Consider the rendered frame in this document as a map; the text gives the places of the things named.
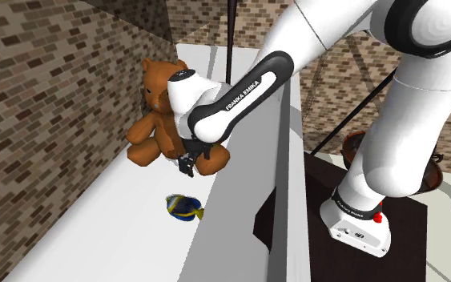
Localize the dark brown round bowl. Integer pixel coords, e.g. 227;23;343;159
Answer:
340;130;445;195

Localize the brown teddy bear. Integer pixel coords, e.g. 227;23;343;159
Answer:
126;58;232;177

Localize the white furniture with raised side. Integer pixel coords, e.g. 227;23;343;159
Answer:
1;42;312;282

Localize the dark robot stand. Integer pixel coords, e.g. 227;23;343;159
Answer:
252;151;429;282

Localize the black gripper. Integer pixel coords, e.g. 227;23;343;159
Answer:
177;138;214;179

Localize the blue yellow toy fish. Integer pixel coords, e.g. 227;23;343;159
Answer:
165;194;206;224

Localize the black thin pole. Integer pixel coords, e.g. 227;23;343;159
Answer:
226;0;239;85
310;68;401;156

